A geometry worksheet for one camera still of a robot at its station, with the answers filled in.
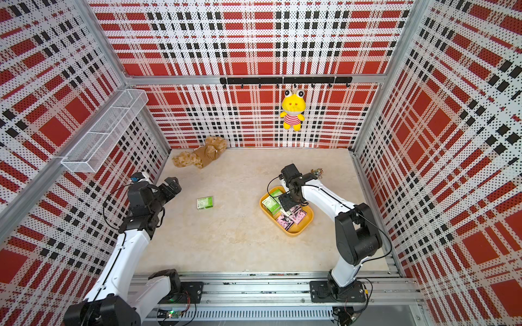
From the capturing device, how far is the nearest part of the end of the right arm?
0.65 m

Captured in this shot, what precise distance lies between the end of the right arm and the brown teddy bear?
503 millimetres

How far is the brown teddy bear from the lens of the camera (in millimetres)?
1011
